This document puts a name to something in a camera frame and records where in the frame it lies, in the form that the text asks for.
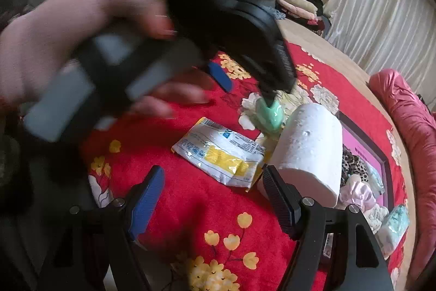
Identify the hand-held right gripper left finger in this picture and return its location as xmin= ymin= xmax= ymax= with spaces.
xmin=34 ymin=166 xmax=166 ymax=291

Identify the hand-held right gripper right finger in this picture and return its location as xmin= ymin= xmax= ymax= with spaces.
xmin=262 ymin=166 xmax=396 ymax=291

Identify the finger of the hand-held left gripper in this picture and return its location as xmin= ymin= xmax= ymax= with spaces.
xmin=259 ymin=86 xmax=280 ymax=109
xmin=207 ymin=62 xmax=234 ymax=94

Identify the mint green sponge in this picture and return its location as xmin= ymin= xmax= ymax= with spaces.
xmin=255 ymin=93 xmax=287 ymax=133

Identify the white yellow packet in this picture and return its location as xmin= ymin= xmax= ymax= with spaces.
xmin=171 ymin=117 xmax=266 ymax=189

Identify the plush bunny toy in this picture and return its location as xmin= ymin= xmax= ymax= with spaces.
xmin=337 ymin=175 xmax=375 ymax=211

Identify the leopard print scrunchie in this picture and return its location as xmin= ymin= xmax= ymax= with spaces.
xmin=341 ymin=146 xmax=370 ymax=187

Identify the white floral scrunchie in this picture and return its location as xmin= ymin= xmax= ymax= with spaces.
xmin=364 ymin=202 xmax=389 ymax=233

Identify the dark shallow box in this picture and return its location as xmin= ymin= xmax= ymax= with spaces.
xmin=327 ymin=110 xmax=411 ymax=261

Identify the pale green tissue packet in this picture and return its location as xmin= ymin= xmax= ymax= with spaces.
xmin=376 ymin=204 xmax=409 ymax=257

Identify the person's left hand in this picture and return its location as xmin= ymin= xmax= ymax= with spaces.
xmin=0 ymin=0 xmax=215 ymax=119

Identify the red floral blanket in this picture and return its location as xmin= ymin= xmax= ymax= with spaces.
xmin=80 ymin=40 xmax=409 ymax=291

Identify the white toilet paper roll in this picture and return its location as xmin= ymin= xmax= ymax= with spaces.
xmin=257 ymin=103 xmax=343 ymax=208

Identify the tan bed sheet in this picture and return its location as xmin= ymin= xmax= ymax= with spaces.
xmin=277 ymin=18 xmax=430 ymax=291

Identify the pile of folded clothes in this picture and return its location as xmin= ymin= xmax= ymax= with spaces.
xmin=275 ymin=0 xmax=332 ymax=37

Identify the pink book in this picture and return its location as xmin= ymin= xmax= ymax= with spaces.
xmin=341 ymin=125 xmax=384 ymax=176

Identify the white curtain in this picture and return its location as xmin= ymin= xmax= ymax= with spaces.
xmin=322 ymin=0 xmax=436 ymax=101

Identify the pink quilt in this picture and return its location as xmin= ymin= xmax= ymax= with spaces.
xmin=369 ymin=69 xmax=436 ymax=291

